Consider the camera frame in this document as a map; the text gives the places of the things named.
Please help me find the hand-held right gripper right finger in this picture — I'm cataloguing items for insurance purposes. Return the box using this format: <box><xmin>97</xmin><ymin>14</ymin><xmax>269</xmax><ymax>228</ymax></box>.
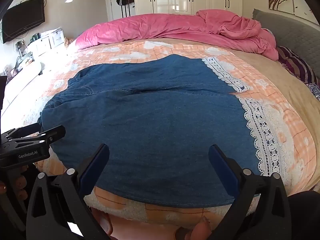
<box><xmin>209</xmin><ymin>144</ymin><xmax>293</xmax><ymax>240</ymax></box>

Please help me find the person's left hand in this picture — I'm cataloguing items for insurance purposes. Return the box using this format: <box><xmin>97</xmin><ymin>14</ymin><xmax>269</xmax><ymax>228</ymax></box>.
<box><xmin>0</xmin><ymin>165</ymin><xmax>28</xmax><ymax>201</ymax></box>

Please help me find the person's right hand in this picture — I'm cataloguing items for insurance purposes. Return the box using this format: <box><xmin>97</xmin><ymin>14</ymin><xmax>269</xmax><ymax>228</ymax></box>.
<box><xmin>92</xmin><ymin>205</ymin><xmax>214</xmax><ymax>240</ymax></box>

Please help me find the black flat television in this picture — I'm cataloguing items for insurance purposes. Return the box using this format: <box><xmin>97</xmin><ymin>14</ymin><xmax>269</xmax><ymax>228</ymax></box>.
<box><xmin>1</xmin><ymin>0</ymin><xmax>46</xmax><ymax>43</ymax></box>

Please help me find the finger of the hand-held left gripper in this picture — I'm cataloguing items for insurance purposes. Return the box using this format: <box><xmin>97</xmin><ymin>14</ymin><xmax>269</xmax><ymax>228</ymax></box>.
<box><xmin>5</xmin><ymin>125</ymin><xmax>66</xmax><ymax>150</ymax></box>
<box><xmin>0</xmin><ymin>124</ymin><xmax>40</xmax><ymax>138</ymax></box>

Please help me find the white round table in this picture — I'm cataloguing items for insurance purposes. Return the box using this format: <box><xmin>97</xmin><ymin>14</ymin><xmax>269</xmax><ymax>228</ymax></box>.
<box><xmin>6</xmin><ymin>60</ymin><xmax>42</xmax><ymax>87</ymax></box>

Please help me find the orange fleece blanket bear print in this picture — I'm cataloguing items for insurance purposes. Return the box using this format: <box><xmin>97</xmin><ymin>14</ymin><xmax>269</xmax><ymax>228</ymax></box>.
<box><xmin>32</xmin><ymin>40</ymin><xmax>316</xmax><ymax>230</ymax></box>

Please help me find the pink duvet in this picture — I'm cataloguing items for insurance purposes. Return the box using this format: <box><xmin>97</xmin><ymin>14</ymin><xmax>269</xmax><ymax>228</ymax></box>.
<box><xmin>75</xmin><ymin>9</ymin><xmax>279</xmax><ymax>61</ymax></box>

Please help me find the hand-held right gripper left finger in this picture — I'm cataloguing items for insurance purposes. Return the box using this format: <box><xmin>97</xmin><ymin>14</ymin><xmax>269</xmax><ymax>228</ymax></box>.
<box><xmin>26</xmin><ymin>144</ymin><xmax>110</xmax><ymax>240</ymax></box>

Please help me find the grey sofa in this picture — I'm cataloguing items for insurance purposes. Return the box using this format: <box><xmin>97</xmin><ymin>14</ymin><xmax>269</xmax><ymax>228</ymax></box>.
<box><xmin>252</xmin><ymin>9</ymin><xmax>320</xmax><ymax>85</ymax></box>

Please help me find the blue denim pants lace trim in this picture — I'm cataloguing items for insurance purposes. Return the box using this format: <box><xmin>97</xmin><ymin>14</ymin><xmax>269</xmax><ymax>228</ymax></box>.
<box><xmin>39</xmin><ymin>54</ymin><xmax>289</xmax><ymax>209</ymax></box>

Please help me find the blue patterned pillow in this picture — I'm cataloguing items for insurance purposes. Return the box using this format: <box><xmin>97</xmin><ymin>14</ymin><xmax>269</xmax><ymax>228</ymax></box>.
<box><xmin>306</xmin><ymin>82</ymin><xmax>320</xmax><ymax>95</ymax></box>

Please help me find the purple striped pillow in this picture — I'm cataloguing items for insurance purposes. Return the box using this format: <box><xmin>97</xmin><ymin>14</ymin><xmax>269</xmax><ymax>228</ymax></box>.
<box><xmin>276</xmin><ymin>46</ymin><xmax>319</xmax><ymax>84</ymax></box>

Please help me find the white drawer cabinet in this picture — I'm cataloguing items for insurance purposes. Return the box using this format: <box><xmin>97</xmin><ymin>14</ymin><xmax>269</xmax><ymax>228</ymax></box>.
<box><xmin>31</xmin><ymin>29</ymin><xmax>65</xmax><ymax>55</ymax></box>

